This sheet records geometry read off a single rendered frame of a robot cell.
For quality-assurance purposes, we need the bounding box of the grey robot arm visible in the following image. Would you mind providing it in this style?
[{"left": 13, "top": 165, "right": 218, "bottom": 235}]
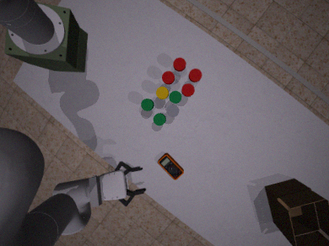
[{"left": 0, "top": 0, "right": 102, "bottom": 246}]

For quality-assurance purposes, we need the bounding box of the brown cardboard box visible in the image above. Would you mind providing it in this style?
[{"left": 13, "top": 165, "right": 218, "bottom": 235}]
[{"left": 265, "top": 179, "right": 329, "bottom": 246}]

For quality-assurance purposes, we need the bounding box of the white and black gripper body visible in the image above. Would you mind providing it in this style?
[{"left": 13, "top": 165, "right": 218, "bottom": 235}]
[{"left": 100, "top": 169, "right": 129, "bottom": 201}]

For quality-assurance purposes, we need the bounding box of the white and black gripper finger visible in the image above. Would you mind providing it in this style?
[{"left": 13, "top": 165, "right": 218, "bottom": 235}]
[
  {"left": 119, "top": 188, "right": 146, "bottom": 206},
  {"left": 115, "top": 162, "right": 143, "bottom": 175}
]

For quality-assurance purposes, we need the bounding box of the green bottle cap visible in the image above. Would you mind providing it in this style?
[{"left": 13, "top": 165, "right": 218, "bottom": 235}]
[
  {"left": 154, "top": 112, "right": 168, "bottom": 126},
  {"left": 169, "top": 91, "right": 182, "bottom": 104},
  {"left": 141, "top": 99, "right": 157, "bottom": 111}
]

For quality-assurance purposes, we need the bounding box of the orange digital multimeter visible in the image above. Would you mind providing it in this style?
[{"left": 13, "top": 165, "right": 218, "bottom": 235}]
[{"left": 158, "top": 153, "right": 184, "bottom": 180}]

